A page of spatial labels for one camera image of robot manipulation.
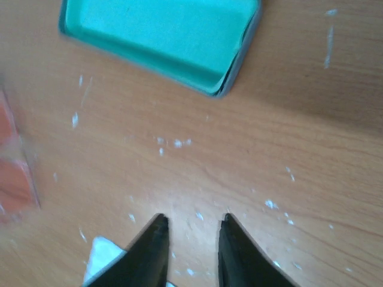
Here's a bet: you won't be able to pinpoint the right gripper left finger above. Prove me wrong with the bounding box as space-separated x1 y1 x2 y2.
84 213 169 286

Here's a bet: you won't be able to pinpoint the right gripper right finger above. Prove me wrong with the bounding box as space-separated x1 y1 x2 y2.
218 213 297 286

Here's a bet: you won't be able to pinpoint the grey-green glasses case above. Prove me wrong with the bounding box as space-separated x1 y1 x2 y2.
58 0 262 97

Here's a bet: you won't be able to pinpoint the light blue cleaning cloth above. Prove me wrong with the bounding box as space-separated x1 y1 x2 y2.
82 236 127 286

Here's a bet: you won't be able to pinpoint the red transparent sunglasses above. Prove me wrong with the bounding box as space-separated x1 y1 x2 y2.
1 89 40 226

